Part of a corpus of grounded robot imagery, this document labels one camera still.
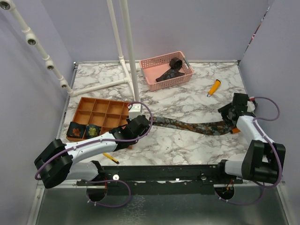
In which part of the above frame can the brown grey floral tie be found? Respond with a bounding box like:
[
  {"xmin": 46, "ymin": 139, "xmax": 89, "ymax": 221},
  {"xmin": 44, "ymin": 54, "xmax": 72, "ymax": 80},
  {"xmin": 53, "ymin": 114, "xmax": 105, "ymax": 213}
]
[{"xmin": 153, "ymin": 117, "xmax": 233, "ymax": 136}]

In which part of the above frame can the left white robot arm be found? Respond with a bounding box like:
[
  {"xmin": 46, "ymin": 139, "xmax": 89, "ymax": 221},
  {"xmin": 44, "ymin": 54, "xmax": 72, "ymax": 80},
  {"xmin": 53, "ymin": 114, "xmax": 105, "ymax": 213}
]
[{"xmin": 34, "ymin": 115, "xmax": 153, "ymax": 188}]

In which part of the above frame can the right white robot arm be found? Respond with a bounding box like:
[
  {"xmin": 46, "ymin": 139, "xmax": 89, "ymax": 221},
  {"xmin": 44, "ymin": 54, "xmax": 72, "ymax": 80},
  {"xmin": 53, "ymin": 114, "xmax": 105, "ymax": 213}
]
[{"xmin": 215, "ymin": 93, "xmax": 285, "ymax": 188}]

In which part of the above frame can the wooden compartment tray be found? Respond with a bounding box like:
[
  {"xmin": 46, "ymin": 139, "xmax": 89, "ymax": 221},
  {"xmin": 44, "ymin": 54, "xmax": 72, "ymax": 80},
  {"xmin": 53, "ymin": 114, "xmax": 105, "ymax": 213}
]
[{"xmin": 66, "ymin": 97, "xmax": 129, "ymax": 142}]

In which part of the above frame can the navy yellow-flower rolled tie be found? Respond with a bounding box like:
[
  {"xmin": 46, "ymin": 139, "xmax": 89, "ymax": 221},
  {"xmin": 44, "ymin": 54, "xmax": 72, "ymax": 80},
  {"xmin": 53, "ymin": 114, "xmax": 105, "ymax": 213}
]
[{"xmin": 84, "ymin": 124, "xmax": 101, "ymax": 139}]

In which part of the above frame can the pink perforated plastic basket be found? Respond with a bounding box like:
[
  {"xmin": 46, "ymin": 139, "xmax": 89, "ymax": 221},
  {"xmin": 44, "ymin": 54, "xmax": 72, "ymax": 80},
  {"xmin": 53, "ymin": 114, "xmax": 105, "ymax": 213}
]
[{"xmin": 139, "ymin": 51, "xmax": 194, "ymax": 91}]

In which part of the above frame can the black orange-flower rolled tie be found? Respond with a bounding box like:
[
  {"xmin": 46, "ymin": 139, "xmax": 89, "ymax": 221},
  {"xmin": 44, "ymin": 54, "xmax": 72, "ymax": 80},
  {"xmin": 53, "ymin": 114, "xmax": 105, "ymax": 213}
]
[{"xmin": 67, "ymin": 121, "xmax": 86, "ymax": 138}]

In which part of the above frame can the dark blue-flowered tie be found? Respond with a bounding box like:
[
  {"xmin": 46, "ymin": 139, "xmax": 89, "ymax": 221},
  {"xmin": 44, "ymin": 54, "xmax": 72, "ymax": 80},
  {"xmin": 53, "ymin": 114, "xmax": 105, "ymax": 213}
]
[{"xmin": 156, "ymin": 57, "xmax": 185, "ymax": 82}]

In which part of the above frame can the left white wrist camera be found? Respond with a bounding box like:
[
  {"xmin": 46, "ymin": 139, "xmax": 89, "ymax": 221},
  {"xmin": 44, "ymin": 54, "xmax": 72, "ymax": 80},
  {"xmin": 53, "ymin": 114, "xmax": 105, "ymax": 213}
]
[{"xmin": 127, "ymin": 103, "xmax": 142, "ymax": 120}]

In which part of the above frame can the orange handled screwdriver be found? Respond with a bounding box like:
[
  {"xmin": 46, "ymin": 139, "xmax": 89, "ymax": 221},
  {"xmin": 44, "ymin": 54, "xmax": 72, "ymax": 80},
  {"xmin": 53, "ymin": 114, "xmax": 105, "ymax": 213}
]
[{"xmin": 230, "ymin": 127, "xmax": 240, "ymax": 134}]

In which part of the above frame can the yellow handled utility knife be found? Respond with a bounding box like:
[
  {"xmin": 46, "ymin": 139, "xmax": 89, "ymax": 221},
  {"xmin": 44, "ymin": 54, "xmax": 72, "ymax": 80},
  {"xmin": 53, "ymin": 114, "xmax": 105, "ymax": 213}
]
[{"xmin": 207, "ymin": 79, "xmax": 221, "ymax": 97}]

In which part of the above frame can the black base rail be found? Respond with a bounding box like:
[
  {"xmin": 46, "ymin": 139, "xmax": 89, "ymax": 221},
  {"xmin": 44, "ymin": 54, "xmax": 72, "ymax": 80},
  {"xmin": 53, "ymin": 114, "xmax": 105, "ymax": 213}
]
[{"xmin": 76, "ymin": 164, "xmax": 244, "ymax": 196}]

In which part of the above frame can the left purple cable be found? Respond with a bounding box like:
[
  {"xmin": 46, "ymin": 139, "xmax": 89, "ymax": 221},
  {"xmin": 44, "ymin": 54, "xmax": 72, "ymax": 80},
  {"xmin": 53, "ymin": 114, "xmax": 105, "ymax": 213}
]
[{"xmin": 34, "ymin": 101, "xmax": 153, "ymax": 208}]

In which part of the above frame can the white PVC pipe frame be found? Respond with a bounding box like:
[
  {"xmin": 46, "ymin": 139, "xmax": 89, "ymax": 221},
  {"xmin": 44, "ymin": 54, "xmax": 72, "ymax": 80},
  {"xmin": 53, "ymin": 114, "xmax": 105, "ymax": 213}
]
[{"xmin": 0, "ymin": 0, "xmax": 141, "ymax": 104}]

